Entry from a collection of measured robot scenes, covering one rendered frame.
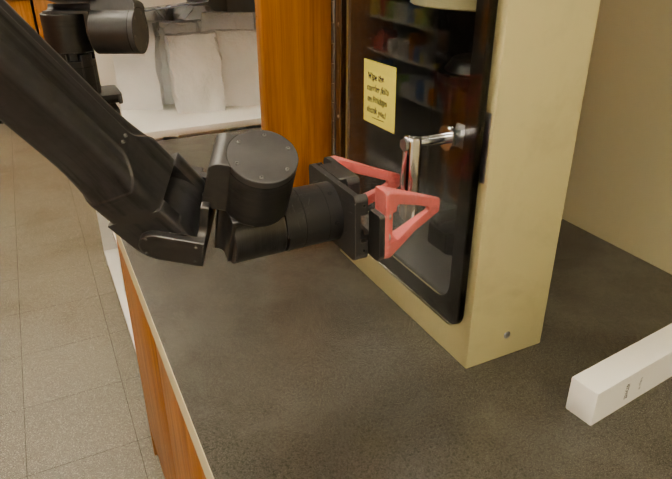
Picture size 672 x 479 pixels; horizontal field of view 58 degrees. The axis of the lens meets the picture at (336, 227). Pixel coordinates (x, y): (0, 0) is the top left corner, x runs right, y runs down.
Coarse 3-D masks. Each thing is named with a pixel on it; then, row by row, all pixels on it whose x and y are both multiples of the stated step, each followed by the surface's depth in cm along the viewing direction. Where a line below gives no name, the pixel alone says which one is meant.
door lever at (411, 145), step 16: (448, 128) 61; (400, 144) 60; (416, 144) 59; (432, 144) 61; (448, 144) 61; (416, 160) 60; (416, 176) 61; (416, 192) 62; (400, 208) 63; (416, 208) 63
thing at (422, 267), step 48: (384, 0) 68; (432, 0) 60; (480, 0) 53; (384, 48) 69; (432, 48) 61; (480, 48) 55; (432, 96) 63; (480, 96) 56; (384, 144) 74; (480, 144) 58; (432, 192) 66; (432, 240) 68; (432, 288) 70
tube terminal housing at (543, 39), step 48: (528, 0) 53; (576, 0) 55; (528, 48) 55; (576, 48) 58; (528, 96) 57; (576, 96) 60; (528, 144) 60; (480, 192) 61; (528, 192) 62; (480, 240) 62; (528, 240) 65; (384, 288) 84; (480, 288) 65; (528, 288) 69; (432, 336) 75; (480, 336) 68; (528, 336) 72
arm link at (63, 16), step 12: (48, 12) 76; (60, 12) 76; (72, 12) 76; (84, 12) 76; (48, 24) 76; (60, 24) 76; (72, 24) 76; (84, 24) 78; (48, 36) 77; (60, 36) 76; (72, 36) 77; (84, 36) 78; (60, 48) 77; (72, 48) 77; (84, 48) 78; (72, 60) 79
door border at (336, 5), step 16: (336, 0) 78; (336, 16) 78; (336, 32) 79; (336, 48) 80; (336, 64) 81; (336, 80) 82; (336, 96) 83; (336, 112) 84; (336, 128) 85; (336, 144) 86; (480, 160) 59
